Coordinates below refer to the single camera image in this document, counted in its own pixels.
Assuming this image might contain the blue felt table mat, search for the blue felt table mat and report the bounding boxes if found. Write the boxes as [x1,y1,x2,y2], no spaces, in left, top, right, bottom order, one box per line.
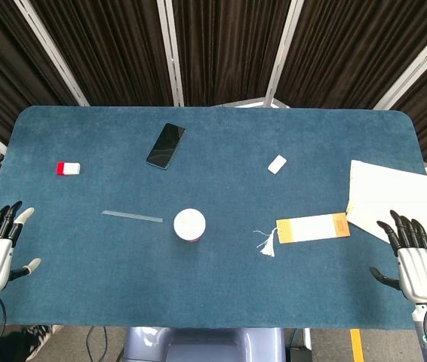
[0,105,427,330]

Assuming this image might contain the grey frame foot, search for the grey frame foot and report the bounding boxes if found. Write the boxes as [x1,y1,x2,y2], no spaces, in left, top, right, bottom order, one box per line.
[211,97,293,109]

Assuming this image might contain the red and white small box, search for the red and white small box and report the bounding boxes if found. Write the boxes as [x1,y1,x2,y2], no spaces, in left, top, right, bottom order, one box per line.
[56,161,81,176]

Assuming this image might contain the yellow floor tape strip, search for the yellow floor tape strip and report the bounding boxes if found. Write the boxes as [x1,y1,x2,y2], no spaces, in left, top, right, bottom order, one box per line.
[350,328,364,362]

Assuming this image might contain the black box on floor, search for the black box on floor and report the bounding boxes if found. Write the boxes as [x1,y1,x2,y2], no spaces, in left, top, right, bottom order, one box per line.
[287,346,312,362]

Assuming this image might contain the white paper cup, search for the white paper cup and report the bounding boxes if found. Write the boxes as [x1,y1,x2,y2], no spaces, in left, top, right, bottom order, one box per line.
[173,208,207,242]

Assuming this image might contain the small white eraser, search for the small white eraser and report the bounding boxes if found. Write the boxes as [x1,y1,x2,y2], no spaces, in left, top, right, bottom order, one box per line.
[267,154,287,175]

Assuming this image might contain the black white patterned object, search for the black white patterned object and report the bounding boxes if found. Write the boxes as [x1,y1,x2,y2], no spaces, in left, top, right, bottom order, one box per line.
[19,324,55,361]

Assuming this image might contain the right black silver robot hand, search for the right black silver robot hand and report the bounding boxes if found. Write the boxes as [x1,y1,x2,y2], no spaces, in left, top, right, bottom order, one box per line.
[369,210,427,305]

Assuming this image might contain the white paper sheets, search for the white paper sheets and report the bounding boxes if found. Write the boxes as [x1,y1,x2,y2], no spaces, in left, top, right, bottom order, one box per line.
[345,159,427,261]

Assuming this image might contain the black smartphone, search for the black smartphone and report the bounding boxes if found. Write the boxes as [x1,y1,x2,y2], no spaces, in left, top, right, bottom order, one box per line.
[146,122,187,170]

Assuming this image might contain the black floor cable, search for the black floor cable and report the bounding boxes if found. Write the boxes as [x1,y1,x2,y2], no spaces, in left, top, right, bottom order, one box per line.
[86,326,109,354]

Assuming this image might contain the lavender robot torso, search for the lavender robot torso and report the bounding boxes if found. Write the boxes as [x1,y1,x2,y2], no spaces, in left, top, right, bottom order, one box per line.
[122,326,286,362]

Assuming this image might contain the white yellow bookmark with tassel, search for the white yellow bookmark with tassel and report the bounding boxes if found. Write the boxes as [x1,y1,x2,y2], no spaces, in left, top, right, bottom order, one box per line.
[253,213,352,259]

